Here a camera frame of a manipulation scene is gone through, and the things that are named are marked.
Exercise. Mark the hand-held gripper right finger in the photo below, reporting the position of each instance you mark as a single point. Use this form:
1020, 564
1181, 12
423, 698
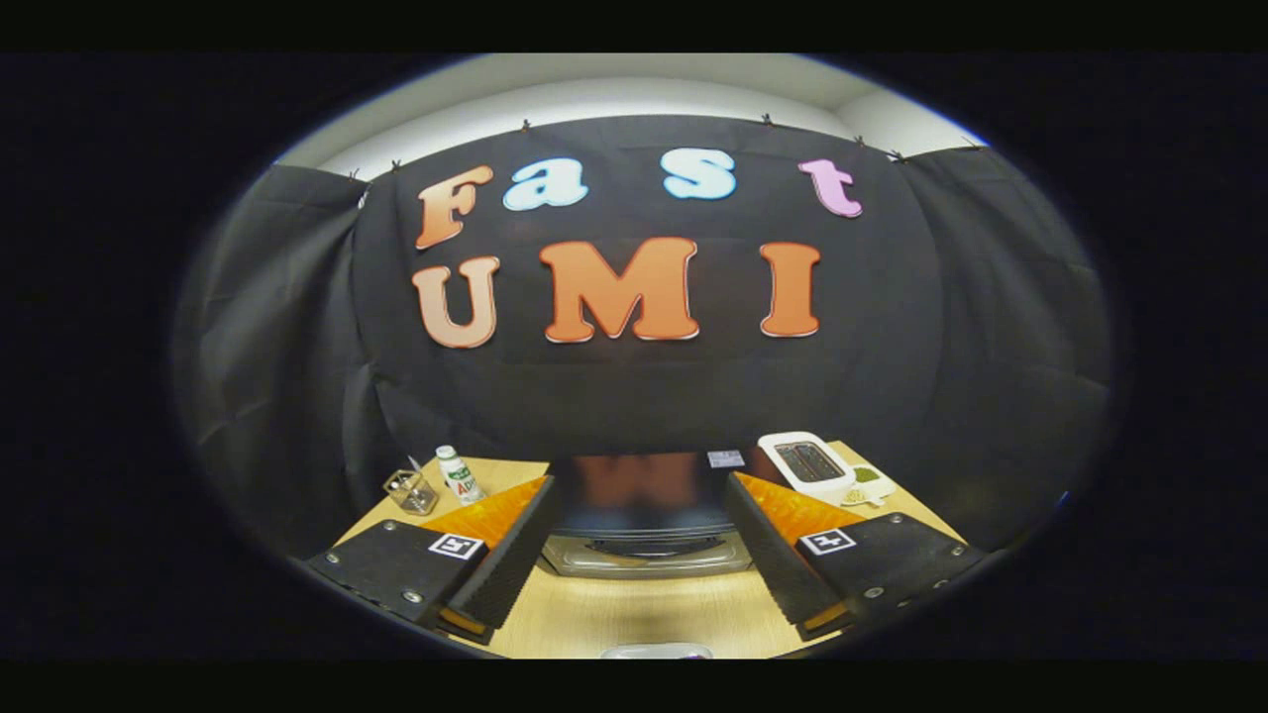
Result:
768, 555

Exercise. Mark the small white dish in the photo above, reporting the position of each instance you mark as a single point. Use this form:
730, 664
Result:
870, 485

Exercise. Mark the metal mesh utensil holder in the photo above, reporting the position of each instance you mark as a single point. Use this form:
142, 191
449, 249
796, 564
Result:
411, 492

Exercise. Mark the white bottle with green label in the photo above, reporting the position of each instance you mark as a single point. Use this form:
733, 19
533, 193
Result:
461, 477

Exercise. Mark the white pop-up toaster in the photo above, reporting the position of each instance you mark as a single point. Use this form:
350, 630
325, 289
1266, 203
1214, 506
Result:
807, 463

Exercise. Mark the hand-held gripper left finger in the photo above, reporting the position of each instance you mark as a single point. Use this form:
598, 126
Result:
515, 555

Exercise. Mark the white plate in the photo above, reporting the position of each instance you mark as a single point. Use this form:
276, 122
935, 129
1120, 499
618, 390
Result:
654, 652

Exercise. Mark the black toaster oven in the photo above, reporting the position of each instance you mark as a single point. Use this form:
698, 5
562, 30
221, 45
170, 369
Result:
644, 495

